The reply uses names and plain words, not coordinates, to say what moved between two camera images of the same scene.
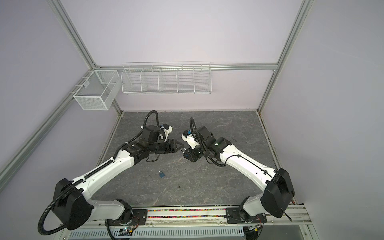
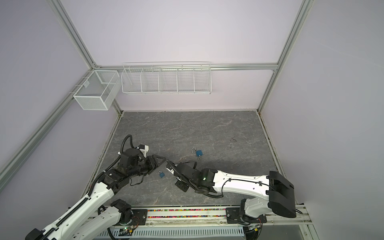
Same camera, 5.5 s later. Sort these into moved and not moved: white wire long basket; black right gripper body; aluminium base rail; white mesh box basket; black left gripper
Moved: black left gripper; black right gripper body
Not moved: white mesh box basket; white wire long basket; aluminium base rail
